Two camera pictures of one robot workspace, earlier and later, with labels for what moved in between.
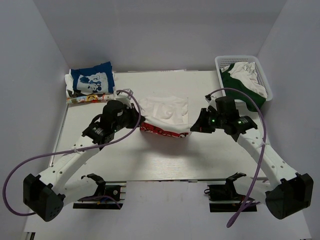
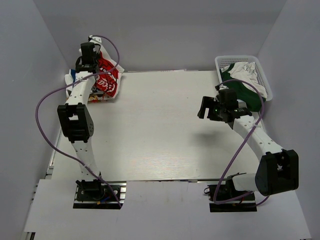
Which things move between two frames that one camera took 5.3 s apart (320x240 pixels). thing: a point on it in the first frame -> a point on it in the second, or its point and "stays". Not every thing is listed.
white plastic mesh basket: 223,61 stays
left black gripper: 134,114 -> 96,57
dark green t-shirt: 230,82 stays
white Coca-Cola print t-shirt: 167,115 -> 108,74
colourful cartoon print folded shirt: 92,98 stays
